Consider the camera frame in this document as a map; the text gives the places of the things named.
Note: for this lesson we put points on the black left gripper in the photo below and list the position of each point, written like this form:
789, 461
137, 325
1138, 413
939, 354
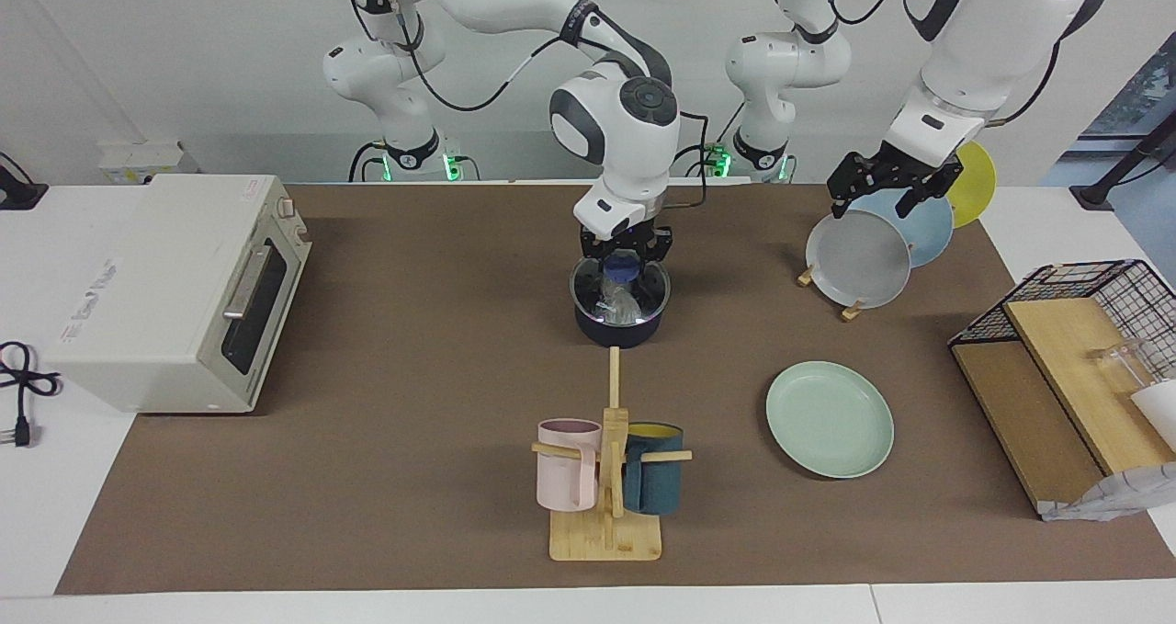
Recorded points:
905, 166

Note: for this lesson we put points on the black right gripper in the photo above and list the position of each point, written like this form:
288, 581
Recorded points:
629, 238

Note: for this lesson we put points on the glass lid purple knob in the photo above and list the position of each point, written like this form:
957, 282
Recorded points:
593, 298

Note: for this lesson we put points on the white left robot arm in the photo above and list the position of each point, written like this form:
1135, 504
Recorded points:
974, 45

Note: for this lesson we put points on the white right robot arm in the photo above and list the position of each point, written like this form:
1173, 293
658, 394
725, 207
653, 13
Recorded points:
625, 128

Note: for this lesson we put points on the light blue plate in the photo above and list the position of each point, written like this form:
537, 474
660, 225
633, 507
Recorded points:
930, 229

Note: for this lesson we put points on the grey plate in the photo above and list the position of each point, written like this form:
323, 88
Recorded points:
857, 261

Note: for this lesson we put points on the yellow plate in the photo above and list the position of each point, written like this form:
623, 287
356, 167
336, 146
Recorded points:
976, 183

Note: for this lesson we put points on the wooden plate rack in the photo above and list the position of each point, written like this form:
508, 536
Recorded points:
851, 312

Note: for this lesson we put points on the pale green plate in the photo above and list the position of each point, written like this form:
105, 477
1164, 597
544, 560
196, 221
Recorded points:
830, 419

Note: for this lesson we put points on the dark teal mug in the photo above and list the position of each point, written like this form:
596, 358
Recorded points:
654, 482

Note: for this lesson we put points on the pink mug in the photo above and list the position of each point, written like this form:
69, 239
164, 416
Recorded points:
565, 477

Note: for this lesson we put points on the black metal stand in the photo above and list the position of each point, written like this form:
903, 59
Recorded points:
1116, 174

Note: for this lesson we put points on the light bamboo board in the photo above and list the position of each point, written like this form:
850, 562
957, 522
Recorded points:
1066, 357

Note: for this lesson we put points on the brown cork board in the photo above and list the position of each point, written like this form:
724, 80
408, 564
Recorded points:
1020, 413

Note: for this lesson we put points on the brown table mat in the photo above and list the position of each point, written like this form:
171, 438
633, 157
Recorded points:
413, 422

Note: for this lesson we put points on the wooden mug tree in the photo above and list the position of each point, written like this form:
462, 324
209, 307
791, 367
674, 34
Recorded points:
606, 537

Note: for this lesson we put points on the clear glass cup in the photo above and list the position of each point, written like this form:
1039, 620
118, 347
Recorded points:
1121, 367

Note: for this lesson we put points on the white cup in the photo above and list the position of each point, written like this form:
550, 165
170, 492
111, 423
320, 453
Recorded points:
1159, 408

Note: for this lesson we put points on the marble pattern tray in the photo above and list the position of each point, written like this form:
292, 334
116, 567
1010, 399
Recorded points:
1121, 495

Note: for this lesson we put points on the cream toaster oven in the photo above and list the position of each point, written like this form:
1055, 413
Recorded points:
156, 312

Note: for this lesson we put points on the black desk clamp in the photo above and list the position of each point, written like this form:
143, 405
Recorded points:
18, 192

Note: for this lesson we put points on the white wall socket box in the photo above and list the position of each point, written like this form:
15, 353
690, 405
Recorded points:
138, 160

